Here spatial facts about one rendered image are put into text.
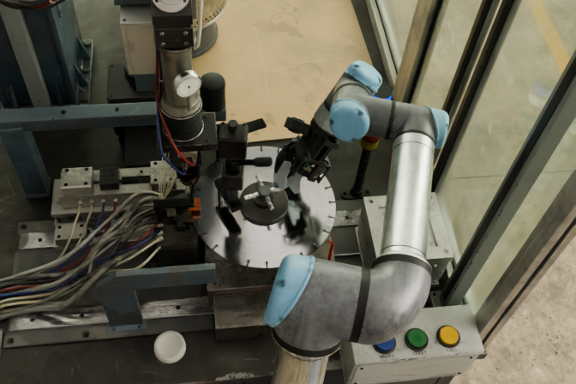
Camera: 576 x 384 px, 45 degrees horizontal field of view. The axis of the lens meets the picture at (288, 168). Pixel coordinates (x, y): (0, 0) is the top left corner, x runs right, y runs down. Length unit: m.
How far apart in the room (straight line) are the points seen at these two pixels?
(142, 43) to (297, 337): 0.56
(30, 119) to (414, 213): 0.91
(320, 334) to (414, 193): 0.29
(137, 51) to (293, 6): 1.15
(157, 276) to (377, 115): 0.56
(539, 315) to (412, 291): 1.66
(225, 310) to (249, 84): 0.76
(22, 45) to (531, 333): 1.92
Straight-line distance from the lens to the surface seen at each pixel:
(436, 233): 1.66
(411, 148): 1.24
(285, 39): 2.21
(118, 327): 1.67
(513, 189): 1.30
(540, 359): 2.64
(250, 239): 1.53
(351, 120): 1.27
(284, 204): 1.57
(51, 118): 1.65
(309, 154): 1.44
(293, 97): 2.04
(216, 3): 2.01
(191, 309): 1.66
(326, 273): 1.05
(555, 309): 2.75
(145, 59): 1.25
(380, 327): 1.05
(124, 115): 1.63
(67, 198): 1.75
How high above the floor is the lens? 2.27
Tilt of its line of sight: 54 degrees down
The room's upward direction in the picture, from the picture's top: 6 degrees clockwise
